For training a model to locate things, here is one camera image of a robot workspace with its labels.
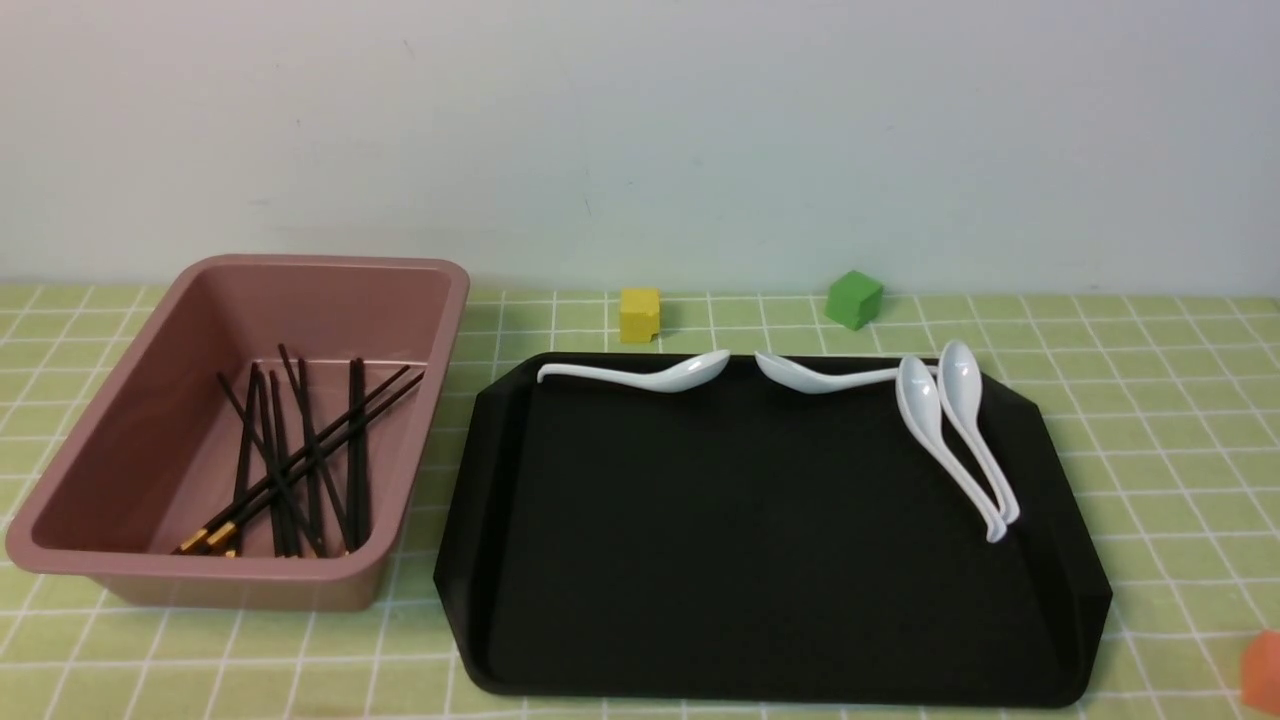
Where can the white spoon far left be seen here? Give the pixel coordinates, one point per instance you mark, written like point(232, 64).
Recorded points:
point(678, 378)

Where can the white spoon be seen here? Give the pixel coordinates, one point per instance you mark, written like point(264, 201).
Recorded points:
point(802, 379)
point(918, 398)
point(678, 378)
point(959, 381)

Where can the yellow foam cube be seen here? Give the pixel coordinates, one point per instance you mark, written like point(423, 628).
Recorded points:
point(639, 314)

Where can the black plastic tray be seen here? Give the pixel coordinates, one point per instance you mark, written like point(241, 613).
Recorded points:
point(743, 542)

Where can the green foam cube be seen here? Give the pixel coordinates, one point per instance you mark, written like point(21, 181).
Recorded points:
point(854, 300)

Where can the white spoon far right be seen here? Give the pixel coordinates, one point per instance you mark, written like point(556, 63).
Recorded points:
point(959, 381)

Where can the black chopstick in bin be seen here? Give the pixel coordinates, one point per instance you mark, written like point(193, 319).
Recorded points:
point(320, 483)
point(245, 453)
point(289, 519)
point(358, 488)

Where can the pink plastic bin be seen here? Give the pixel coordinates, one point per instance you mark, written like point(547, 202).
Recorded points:
point(154, 457)

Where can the black chopstick gold tip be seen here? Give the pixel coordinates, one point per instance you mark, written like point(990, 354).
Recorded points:
point(300, 455)

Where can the green checkered tablecloth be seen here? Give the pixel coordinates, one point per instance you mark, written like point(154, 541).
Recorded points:
point(1164, 409)

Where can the orange foam cube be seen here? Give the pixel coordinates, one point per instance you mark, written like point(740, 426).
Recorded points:
point(1259, 673)

